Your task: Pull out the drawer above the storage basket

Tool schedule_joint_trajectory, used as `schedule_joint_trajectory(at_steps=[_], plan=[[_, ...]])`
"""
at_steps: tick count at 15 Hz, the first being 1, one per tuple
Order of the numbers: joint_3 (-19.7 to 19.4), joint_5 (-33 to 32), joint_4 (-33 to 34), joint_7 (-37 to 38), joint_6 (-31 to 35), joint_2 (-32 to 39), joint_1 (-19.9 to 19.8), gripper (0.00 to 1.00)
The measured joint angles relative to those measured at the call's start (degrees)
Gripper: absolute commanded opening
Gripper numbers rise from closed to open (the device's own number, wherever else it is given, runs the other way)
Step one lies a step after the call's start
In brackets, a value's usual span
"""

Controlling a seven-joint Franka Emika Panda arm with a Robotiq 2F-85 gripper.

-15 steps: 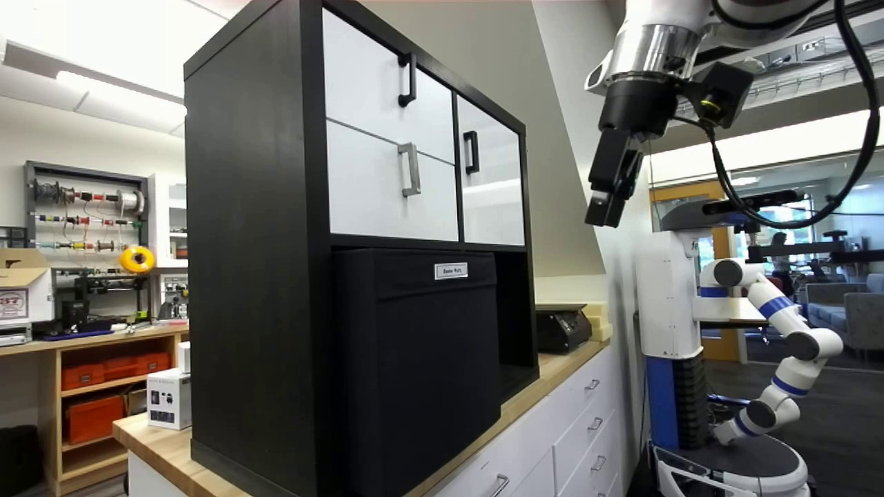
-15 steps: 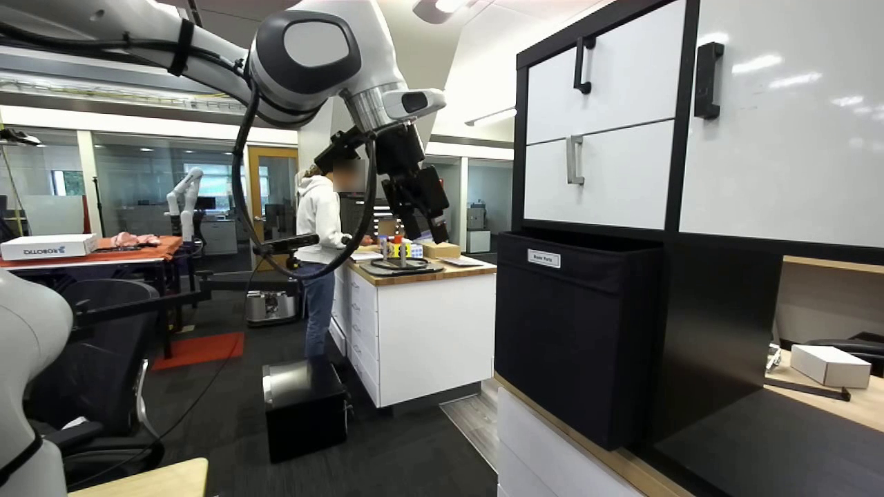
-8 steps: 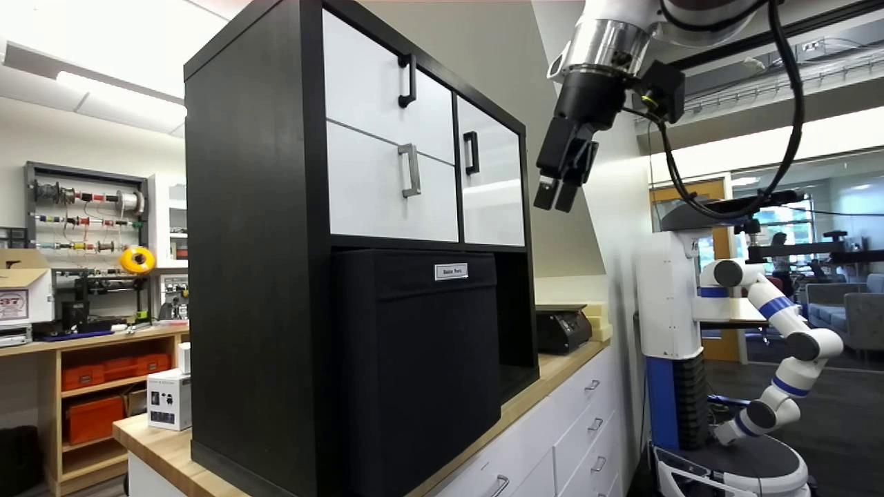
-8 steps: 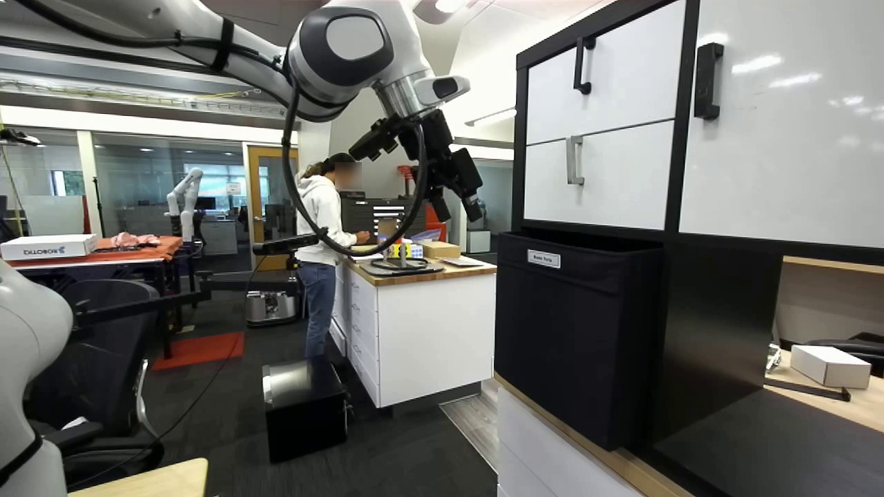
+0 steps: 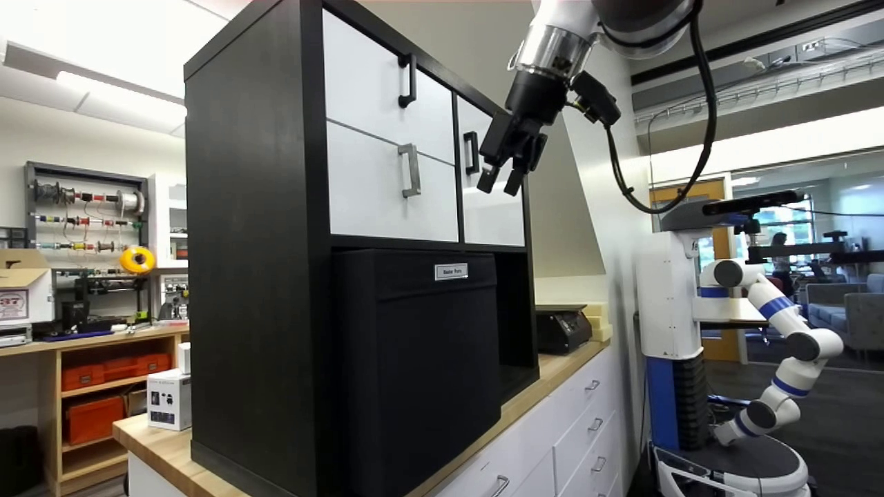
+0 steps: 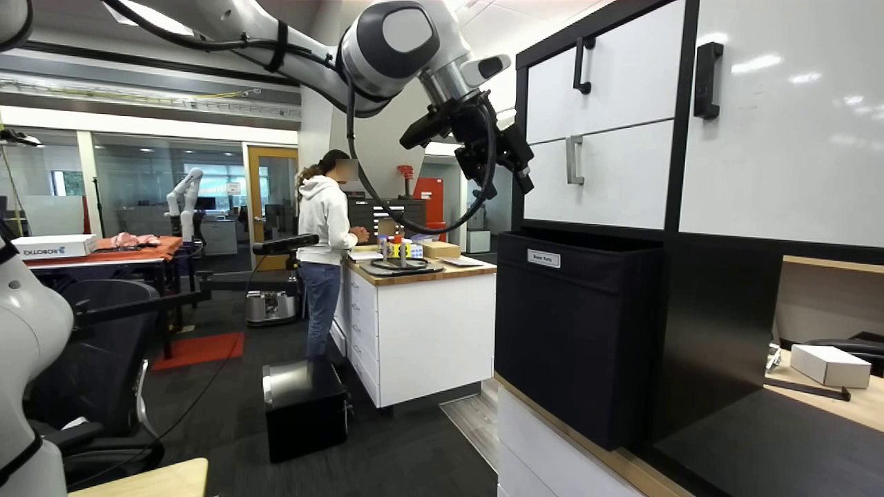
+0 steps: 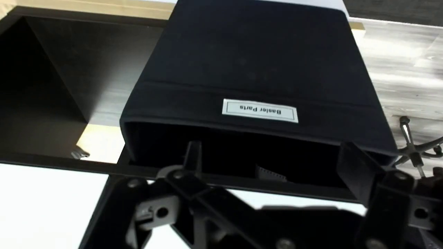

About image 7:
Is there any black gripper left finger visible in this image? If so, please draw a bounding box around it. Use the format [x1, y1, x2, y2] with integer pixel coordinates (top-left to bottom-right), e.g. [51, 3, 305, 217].
[78, 140, 279, 249]

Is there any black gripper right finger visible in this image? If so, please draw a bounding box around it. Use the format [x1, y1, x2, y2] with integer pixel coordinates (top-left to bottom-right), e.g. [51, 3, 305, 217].
[334, 141, 443, 249]

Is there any white basket label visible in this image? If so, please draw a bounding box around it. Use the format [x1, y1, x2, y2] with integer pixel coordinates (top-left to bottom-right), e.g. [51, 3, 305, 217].
[219, 97, 300, 124]

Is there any black fabric storage basket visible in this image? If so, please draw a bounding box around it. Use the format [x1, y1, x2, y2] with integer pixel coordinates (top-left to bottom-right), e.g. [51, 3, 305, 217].
[118, 0, 398, 191]

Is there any white cabinet door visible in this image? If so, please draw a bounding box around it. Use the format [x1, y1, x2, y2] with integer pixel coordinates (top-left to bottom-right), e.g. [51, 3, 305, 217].
[0, 162, 113, 249]

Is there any black cube shelf cabinet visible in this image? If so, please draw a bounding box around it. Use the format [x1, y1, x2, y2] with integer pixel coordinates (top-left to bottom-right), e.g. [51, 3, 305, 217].
[0, 5, 370, 249]

